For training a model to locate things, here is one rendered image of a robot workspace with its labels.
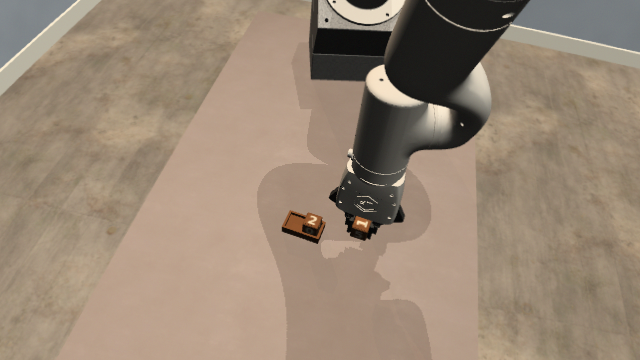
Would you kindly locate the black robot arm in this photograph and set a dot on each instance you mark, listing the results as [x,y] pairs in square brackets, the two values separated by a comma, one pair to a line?
[432,49]

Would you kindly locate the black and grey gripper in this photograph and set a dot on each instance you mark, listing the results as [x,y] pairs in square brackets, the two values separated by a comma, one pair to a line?
[378,203]

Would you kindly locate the brown wooden tray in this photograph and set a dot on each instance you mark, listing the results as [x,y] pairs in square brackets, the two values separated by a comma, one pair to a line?
[293,226]

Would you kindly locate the orange number cube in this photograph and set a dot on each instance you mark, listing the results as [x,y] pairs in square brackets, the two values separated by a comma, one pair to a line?
[312,224]
[360,228]

